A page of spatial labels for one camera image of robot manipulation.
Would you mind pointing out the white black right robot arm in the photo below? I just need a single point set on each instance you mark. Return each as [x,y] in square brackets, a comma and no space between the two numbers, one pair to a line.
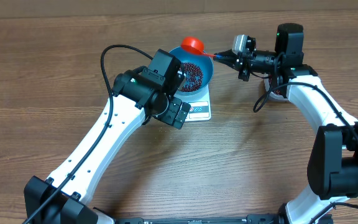
[332,170]

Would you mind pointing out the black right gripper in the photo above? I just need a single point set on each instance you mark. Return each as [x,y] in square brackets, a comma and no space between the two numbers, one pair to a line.
[232,59]

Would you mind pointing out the red measuring scoop blue handle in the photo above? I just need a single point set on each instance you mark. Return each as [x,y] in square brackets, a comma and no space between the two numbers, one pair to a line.
[194,46]

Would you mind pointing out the clear container of red beans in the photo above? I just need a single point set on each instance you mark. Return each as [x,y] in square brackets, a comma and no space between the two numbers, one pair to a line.
[274,95]

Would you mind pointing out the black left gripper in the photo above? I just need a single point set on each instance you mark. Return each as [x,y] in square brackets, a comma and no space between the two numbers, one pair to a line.
[171,117]

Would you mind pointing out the white digital kitchen scale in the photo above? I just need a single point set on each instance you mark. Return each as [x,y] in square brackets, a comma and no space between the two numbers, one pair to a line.
[200,105]

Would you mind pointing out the teal plastic bowl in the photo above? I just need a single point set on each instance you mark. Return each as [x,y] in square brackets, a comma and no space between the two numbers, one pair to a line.
[204,62]

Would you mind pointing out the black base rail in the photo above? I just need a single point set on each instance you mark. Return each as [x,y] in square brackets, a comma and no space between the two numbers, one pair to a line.
[249,219]

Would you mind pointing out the red beans in bowl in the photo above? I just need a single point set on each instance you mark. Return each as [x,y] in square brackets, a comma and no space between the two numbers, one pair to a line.
[194,77]

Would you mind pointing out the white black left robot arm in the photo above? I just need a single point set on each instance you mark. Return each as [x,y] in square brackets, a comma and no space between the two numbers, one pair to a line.
[134,98]

